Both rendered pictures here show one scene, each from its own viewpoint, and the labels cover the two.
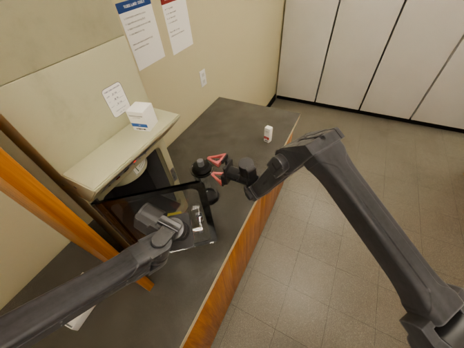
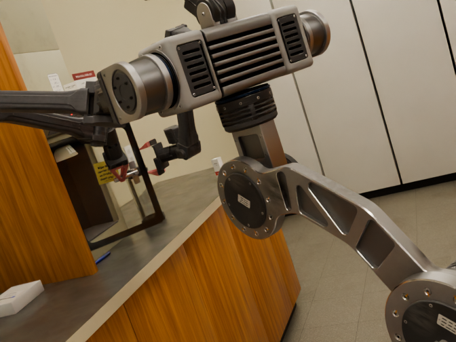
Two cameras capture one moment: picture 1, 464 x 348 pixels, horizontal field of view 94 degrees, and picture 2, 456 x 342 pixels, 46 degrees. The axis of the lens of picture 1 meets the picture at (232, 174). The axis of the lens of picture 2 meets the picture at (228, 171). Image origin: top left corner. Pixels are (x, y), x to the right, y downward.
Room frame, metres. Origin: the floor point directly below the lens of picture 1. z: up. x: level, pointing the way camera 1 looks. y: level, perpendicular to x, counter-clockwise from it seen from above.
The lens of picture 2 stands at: (-1.51, 0.08, 1.42)
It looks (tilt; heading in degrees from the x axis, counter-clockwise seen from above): 10 degrees down; 352
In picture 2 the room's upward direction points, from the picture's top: 19 degrees counter-clockwise
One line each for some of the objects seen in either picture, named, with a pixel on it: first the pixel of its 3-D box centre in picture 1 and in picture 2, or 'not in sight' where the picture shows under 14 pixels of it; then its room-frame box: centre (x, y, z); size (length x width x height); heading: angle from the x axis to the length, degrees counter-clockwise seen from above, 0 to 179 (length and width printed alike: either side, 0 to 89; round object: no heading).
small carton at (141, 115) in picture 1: (142, 117); (74, 90); (0.53, 0.23, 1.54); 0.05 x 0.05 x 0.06; 73
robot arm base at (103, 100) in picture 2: not in sight; (117, 96); (-0.30, 0.09, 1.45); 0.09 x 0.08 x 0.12; 117
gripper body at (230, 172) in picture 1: (233, 173); (165, 154); (0.60, -0.01, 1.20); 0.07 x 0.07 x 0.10; 59
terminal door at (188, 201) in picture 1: (169, 226); (106, 184); (0.39, 0.23, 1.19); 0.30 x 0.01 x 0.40; 99
